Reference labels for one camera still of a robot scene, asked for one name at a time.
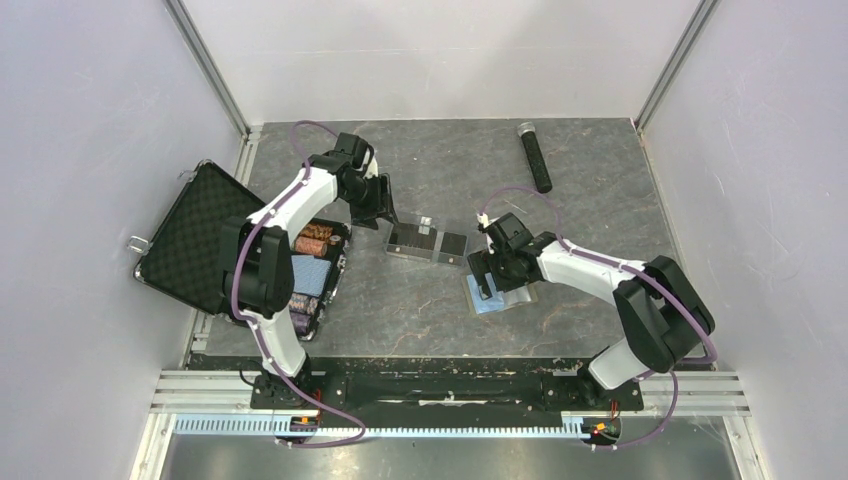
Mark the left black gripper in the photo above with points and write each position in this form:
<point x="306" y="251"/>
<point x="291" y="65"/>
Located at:
<point x="367" y="216"/>

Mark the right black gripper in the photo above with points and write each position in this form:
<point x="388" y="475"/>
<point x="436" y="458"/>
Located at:
<point x="501" y="284"/>

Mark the grey card holder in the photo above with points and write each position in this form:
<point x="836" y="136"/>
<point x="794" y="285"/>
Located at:
<point x="498" y="301"/>

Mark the clear plastic card box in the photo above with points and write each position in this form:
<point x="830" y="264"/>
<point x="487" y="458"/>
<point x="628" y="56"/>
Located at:
<point x="428" y="239"/>

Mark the black glitter microphone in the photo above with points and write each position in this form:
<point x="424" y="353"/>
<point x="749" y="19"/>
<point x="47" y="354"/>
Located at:
<point x="539" y="172"/>

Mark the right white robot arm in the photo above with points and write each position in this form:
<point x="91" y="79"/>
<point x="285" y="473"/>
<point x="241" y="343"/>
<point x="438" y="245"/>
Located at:
<point x="664" y="321"/>

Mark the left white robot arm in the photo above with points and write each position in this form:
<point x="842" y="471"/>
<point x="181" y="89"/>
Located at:
<point x="256" y="251"/>

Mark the blue playing card deck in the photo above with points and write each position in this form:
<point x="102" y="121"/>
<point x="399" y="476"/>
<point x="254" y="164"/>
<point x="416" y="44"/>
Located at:
<point x="310" y="274"/>

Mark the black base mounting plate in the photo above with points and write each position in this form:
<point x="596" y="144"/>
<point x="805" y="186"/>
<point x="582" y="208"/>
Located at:
<point x="439" y="392"/>

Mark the black poker chip case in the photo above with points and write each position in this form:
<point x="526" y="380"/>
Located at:
<point x="181" y="260"/>

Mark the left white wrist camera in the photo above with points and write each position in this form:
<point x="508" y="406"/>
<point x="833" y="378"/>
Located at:
<point x="370" y="168"/>

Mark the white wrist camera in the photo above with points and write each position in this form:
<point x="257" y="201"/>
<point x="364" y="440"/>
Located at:
<point x="484" y="221"/>
<point x="370" y="168"/>

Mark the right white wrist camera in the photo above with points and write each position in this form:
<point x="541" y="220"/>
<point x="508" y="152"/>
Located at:
<point x="484" y="221"/>

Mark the slotted cable duct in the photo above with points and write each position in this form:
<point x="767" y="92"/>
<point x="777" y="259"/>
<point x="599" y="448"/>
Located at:
<point x="301" y="427"/>

